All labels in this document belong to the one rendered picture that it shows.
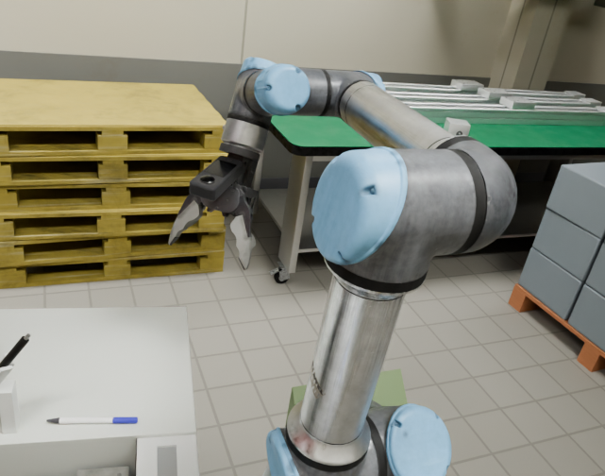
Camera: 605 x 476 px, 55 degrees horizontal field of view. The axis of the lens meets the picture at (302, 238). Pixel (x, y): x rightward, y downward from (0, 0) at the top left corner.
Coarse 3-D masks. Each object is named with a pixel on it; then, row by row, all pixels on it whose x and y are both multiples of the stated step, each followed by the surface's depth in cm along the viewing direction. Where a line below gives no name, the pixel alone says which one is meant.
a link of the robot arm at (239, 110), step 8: (248, 64) 98; (256, 64) 98; (264, 64) 98; (272, 64) 98; (240, 72) 99; (248, 72) 98; (240, 80) 99; (240, 88) 98; (240, 96) 98; (232, 104) 100; (240, 104) 98; (232, 112) 99; (240, 112) 98; (248, 112) 98; (248, 120) 98; (256, 120) 98; (264, 120) 100
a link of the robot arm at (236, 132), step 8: (232, 120) 99; (240, 120) 98; (224, 128) 101; (232, 128) 99; (240, 128) 98; (248, 128) 98; (256, 128) 99; (264, 128) 100; (224, 136) 100; (232, 136) 99; (240, 136) 98; (248, 136) 98; (256, 136) 99; (264, 136) 101; (232, 144) 99; (240, 144) 99; (248, 144) 99; (256, 144) 100; (256, 152) 101
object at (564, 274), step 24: (576, 168) 288; (600, 168) 293; (552, 192) 297; (576, 192) 284; (600, 192) 273; (552, 216) 299; (576, 216) 286; (600, 216) 274; (552, 240) 301; (576, 240) 287; (600, 240) 276; (528, 264) 317; (552, 264) 302; (576, 264) 288; (600, 264) 276; (528, 288) 318; (552, 288) 303; (576, 288) 290; (600, 288) 277; (552, 312) 304; (576, 312) 291; (600, 312) 278; (600, 336) 279; (600, 360) 283
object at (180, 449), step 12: (144, 444) 93; (156, 444) 93; (168, 444) 93; (180, 444) 94; (192, 444) 94; (144, 456) 91; (156, 456) 91; (168, 456) 92; (180, 456) 91; (192, 456) 92; (144, 468) 89; (156, 468) 89; (168, 468) 90; (180, 468) 89; (192, 468) 90
